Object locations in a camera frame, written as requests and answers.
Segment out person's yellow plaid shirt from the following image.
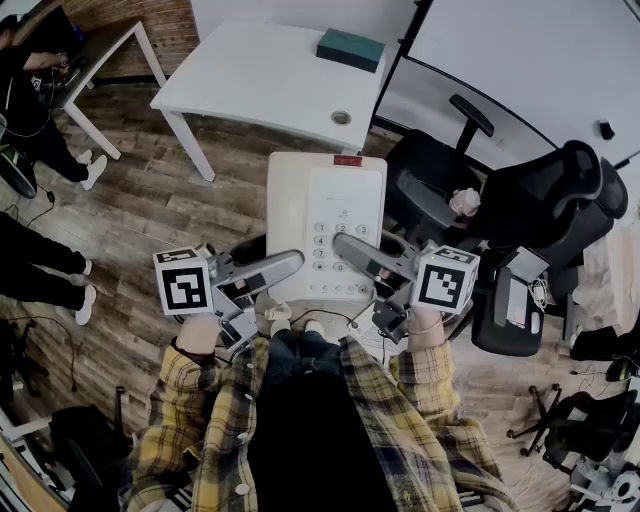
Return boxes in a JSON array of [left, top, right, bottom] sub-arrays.
[[124, 334, 516, 512]]

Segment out white desk telephone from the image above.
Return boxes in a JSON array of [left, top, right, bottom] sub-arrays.
[[265, 151, 389, 304]]

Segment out person's right shoe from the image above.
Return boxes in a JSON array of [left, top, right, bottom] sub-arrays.
[[303, 320, 341, 347]]

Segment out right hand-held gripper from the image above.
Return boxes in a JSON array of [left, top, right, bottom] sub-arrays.
[[332, 232, 481, 344]]

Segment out person's right forearm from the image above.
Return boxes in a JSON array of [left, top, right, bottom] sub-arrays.
[[389, 305, 501, 481]]

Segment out white round table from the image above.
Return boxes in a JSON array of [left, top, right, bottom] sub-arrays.
[[149, 20, 389, 184]]

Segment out teal flat box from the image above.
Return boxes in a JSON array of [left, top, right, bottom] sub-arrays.
[[315, 28, 387, 75]]

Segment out person's black inner top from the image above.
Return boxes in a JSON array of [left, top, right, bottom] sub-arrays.
[[247, 369, 396, 512]]

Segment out black mesh office chair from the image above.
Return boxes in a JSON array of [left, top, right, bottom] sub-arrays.
[[384, 93, 629, 321]]

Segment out person's left forearm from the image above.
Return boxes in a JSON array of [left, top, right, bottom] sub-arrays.
[[130, 313, 226, 481]]

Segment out white screen with black frame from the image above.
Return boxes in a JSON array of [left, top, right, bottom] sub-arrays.
[[373, 0, 640, 171]]

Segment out person's blue jeans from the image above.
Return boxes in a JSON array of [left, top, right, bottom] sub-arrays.
[[263, 329, 347, 389]]

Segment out dark desk with white frame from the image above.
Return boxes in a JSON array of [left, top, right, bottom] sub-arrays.
[[14, 19, 168, 161]]

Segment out pink plush toy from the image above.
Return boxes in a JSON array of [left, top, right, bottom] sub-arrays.
[[448, 187, 482, 219]]

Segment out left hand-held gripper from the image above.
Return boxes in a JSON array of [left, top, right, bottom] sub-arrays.
[[152, 233, 307, 351]]

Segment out grey laptop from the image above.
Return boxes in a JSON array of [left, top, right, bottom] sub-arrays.
[[501, 246, 551, 285]]

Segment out thin silver bracelet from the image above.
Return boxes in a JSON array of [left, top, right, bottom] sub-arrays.
[[408, 314, 445, 337]]

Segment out black stool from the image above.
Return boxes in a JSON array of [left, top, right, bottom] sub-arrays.
[[471, 247, 554, 357]]

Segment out black swivel chair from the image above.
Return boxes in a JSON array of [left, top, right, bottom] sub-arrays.
[[507, 383, 640, 476]]

